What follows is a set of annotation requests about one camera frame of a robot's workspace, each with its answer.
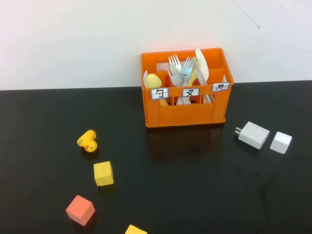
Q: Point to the yellow plastic spoon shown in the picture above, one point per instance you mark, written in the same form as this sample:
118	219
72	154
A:
153	81

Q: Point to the grey plastic fork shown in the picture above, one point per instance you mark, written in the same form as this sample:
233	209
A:
176	79

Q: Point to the light blue plastic fork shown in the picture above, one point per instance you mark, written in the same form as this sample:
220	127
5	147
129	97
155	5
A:
186	72

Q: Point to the orange plastic cutlery holder crate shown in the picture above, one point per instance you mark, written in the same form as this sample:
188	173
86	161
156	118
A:
185	117

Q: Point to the paper label with 勺 character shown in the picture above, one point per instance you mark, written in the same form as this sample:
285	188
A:
159	93

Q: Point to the white plastic spoon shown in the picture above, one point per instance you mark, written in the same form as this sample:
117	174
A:
144	79

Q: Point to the paper label with 叉 character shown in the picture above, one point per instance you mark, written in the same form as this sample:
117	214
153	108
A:
190	92

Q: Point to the translucent grey plastic knife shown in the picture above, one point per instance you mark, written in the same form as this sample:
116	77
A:
209	98

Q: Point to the white plastic fork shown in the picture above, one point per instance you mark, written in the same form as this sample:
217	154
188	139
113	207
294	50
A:
174	61

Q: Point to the white plastic knife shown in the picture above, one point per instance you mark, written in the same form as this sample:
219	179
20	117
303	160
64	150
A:
201	62

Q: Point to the paper label with 刀 character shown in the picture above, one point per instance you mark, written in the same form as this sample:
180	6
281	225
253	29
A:
220	87

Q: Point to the yellow rubber duck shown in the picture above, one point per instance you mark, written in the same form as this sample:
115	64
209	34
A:
89	142

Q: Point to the yellow foam cube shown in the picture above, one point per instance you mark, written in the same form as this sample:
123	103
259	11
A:
135	230
103	173

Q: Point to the white charger plug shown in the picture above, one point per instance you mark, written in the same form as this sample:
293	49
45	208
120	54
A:
254	135

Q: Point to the orange foam cube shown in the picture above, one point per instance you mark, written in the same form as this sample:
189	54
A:
80	210

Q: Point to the white foam cube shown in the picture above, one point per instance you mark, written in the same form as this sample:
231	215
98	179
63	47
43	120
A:
280	142

